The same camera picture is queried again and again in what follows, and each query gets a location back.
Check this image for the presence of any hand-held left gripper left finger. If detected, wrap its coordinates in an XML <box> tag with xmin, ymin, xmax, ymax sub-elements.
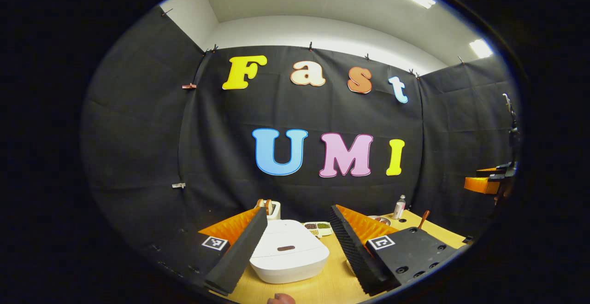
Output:
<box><xmin>152</xmin><ymin>207</ymin><xmax>268</xmax><ymax>296</ymax></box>

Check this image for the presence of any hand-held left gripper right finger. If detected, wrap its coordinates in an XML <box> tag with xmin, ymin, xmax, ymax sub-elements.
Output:
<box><xmin>329</xmin><ymin>205</ymin><xmax>461</xmax><ymax>296</ymax></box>

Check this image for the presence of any white rice cooker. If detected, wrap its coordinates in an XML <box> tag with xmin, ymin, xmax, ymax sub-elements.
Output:
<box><xmin>249</xmin><ymin>220</ymin><xmax>330</xmax><ymax>284</ymax></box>

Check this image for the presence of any white divided grain dish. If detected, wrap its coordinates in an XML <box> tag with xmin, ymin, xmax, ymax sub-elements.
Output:
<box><xmin>303</xmin><ymin>222</ymin><xmax>333</xmax><ymax>238</ymax></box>

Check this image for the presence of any white toaster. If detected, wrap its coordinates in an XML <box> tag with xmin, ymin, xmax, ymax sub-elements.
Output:
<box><xmin>258</xmin><ymin>200</ymin><xmax>282</xmax><ymax>221</ymax></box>

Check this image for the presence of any small clear plastic bottle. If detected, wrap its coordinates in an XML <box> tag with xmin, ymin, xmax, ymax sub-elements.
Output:
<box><xmin>392</xmin><ymin>195</ymin><xmax>407</xmax><ymax>220</ymax></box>

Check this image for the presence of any short ceiling light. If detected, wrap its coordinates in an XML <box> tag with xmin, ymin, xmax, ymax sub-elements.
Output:
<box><xmin>469</xmin><ymin>39</ymin><xmax>494</xmax><ymax>58</ymax></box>

